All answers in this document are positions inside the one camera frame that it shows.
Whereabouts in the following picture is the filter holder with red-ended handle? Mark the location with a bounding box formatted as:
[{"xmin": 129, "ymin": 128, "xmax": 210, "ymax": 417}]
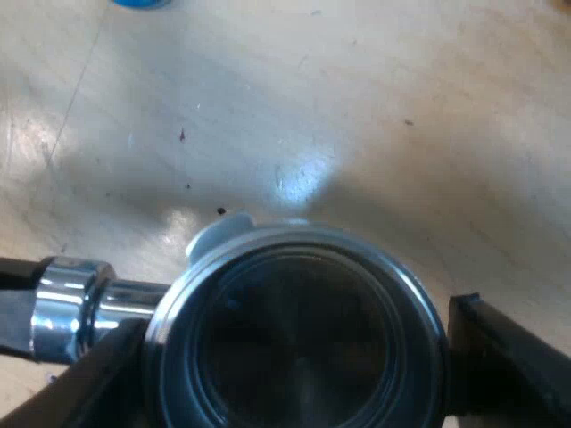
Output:
[{"xmin": 0, "ymin": 211, "xmax": 449, "ymax": 428}]

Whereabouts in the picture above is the bright blue tamper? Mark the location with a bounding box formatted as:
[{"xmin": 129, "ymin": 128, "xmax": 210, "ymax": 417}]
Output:
[{"xmin": 110, "ymin": 0, "xmax": 173, "ymax": 9}]

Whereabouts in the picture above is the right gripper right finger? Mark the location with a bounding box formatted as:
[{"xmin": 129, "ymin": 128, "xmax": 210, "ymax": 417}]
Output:
[{"xmin": 441, "ymin": 292, "xmax": 571, "ymax": 428}]

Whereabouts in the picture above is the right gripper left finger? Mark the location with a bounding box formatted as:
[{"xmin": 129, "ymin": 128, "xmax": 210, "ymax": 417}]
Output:
[{"xmin": 0, "ymin": 317, "xmax": 155, "ymax": 428}]

